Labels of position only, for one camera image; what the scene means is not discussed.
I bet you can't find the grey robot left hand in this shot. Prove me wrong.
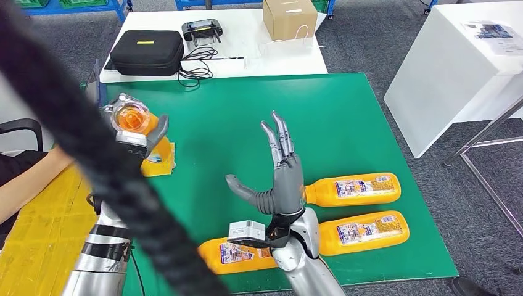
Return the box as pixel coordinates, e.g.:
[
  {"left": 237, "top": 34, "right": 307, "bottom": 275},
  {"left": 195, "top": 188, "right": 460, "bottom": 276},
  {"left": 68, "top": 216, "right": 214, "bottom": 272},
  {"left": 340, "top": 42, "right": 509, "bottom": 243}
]
[{"left": 144, "top": 115, "right": 170, "bottom": 155}]

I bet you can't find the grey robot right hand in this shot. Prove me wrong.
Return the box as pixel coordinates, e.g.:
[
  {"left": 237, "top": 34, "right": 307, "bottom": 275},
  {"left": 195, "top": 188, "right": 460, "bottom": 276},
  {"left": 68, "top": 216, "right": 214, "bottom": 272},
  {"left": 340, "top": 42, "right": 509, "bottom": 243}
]
[{"left": 225, "top": 110, "right": 305, "bottom": 216}]

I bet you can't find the orange detergent bottle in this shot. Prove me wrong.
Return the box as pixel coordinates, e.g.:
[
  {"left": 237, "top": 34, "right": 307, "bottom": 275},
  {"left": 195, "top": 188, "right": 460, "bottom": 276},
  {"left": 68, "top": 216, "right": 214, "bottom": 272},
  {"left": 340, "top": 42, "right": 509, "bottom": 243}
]
[
  {"left": 100, "top": 92, "right": 176, "bottom": 177},
  {"left": 197, "top": 237, "right": 282, "bottom": 275},
  {"left": 300, "top": 172, "right": 402, "bottom": 208},
  {"left": 318, "top": 210, "right": 411, "bottom": 257}
]

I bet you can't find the crumpled yellow plastic bag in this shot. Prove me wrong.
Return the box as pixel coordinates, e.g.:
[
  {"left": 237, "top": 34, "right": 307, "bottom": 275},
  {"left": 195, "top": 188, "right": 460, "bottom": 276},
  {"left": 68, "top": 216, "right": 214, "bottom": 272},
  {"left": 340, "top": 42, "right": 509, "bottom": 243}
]
[{"left": 142, "top": 142, "right": 177, "bottom": 178}]

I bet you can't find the black zip carrying case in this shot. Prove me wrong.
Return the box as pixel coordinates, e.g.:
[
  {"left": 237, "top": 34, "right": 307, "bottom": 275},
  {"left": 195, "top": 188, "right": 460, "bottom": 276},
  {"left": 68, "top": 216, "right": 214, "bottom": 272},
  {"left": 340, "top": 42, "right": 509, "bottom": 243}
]
[{"left": 109, "top": 30, "right": 186, "bottom": 78}]

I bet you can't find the black remote controller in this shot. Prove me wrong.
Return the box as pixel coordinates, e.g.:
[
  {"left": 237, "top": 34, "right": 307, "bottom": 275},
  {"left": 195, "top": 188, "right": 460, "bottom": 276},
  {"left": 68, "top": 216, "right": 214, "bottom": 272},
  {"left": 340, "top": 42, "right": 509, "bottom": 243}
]
[{"left": 181, "top": 19, "right": 224, "bottom": 46}]

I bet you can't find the blue storage rack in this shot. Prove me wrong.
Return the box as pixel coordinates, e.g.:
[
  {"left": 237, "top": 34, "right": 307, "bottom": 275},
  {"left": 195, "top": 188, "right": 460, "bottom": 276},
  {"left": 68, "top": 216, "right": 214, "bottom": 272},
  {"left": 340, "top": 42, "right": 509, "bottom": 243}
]
[
  {"left": 16, "top": 0, "right": 134, "bottom": 23},
  {"left": 175, "top": 0, "right": 337, "bottom": 20}
]

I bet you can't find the clear plastic bag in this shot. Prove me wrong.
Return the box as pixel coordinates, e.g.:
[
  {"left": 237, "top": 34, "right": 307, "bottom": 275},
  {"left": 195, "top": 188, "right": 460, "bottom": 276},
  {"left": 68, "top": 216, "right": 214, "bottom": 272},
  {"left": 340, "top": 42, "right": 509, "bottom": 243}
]
[{"left": 256, "top": 36, "right": 324, "bottom": 58}]

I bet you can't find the black chair armrest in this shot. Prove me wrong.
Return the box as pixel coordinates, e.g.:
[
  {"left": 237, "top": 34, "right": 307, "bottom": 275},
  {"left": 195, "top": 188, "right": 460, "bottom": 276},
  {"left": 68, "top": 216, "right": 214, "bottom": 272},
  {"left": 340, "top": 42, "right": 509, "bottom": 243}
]
[{"left": 0, "top": 118, "right": 44, "bottom": 153}]

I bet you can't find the person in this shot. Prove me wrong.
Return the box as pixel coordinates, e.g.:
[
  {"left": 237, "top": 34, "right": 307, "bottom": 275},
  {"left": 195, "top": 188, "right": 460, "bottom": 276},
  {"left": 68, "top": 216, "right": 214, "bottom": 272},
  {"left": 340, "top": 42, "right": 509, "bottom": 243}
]
[{"left": 0, "top": 150, "right": 50, "bottom": 250}]

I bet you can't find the brown cardboard box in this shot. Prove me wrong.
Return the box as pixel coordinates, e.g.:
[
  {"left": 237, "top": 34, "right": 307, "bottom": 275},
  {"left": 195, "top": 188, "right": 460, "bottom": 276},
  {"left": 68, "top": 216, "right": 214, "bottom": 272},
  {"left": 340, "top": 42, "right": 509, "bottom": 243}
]
[{"left": 262, "top": 0, "right": 319, "bottom": 42}]

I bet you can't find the yellow taped board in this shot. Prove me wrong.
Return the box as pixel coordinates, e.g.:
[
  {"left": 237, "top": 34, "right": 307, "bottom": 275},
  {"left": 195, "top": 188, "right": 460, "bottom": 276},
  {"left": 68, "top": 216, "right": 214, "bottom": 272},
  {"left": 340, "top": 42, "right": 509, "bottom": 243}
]
[{"left": 0, "top": 163, "right": 131, "bottom": 296}]

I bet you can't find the white cabinet table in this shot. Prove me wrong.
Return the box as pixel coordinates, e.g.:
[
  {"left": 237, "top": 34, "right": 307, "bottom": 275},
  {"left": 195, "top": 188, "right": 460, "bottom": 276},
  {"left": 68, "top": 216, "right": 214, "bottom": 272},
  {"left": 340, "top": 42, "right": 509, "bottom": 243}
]
[{"left": 383, "top": 0, "right": 523, "bottom": 159}]

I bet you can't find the printed paper leaflet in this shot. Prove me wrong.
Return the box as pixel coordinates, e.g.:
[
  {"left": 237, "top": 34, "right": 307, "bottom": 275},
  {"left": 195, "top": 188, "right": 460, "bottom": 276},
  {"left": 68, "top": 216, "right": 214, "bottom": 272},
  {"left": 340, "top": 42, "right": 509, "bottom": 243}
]
[{"left": 461, "top": 20, "right": 523, "bottom": 56}]

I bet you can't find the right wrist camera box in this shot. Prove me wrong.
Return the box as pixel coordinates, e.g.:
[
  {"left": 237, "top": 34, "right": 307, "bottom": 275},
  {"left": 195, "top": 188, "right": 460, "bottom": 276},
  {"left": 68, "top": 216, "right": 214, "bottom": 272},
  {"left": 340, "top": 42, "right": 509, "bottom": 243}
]
[{"left": 227, "top": 220, "right": 287, "bottom": 249}]

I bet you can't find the thick black braided cable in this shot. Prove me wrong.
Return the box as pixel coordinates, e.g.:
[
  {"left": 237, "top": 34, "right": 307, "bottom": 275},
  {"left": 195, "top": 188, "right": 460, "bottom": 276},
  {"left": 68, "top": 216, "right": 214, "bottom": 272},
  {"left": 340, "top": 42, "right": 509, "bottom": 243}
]
[{"left": 0, "top": 0, "right": 232, "bottom": 296}]

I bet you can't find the thin black cable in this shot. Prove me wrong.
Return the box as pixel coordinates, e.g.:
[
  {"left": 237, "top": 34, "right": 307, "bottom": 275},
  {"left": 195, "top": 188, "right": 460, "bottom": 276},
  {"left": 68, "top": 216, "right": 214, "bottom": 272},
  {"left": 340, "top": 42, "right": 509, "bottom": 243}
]
[{"left": 178, "top": 47, "right": 219, "bottom": 89}]

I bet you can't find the white cord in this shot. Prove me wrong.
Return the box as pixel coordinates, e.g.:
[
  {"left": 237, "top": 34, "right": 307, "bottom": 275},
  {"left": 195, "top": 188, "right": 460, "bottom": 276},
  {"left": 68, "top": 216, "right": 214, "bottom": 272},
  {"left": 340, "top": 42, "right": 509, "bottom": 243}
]
[{"left": 273, "top": 24, "right": 324, "bottom": 49}]

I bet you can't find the silver metal frame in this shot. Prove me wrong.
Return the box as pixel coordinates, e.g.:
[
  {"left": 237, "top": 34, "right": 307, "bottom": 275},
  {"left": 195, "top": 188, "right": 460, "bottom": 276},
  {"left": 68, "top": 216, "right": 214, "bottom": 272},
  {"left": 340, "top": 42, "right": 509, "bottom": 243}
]
[{"left": 444, "top": 97, "right": 523, "bottom": 238}]

